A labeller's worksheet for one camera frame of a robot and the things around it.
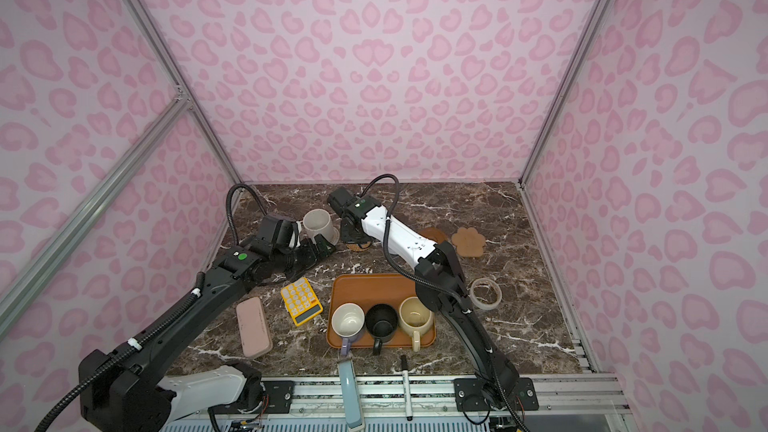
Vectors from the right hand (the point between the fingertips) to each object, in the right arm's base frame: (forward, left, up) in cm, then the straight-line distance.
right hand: (356, 234), depth 93 cm
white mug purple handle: (-24, 0, -8) cm, 25 cm away
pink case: (-27, +26, -6) cm, 38 cm away
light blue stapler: (-41, -2, -9) cm, 42 cm away
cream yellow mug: (-23, -18, -8) cm, 30 cm away
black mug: (-24, -9, -8) cm, 27 cm away
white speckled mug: (+5, +13, -1) cm, 14 cm away
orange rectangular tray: (-14, -4, -9) cm, 17 cm away
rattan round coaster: (+1, +1, -9) cm, 9 cm away
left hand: (-12, +5, +10) cm, 16 cm away
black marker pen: (-40, -16, -9) cm, 44 cm away
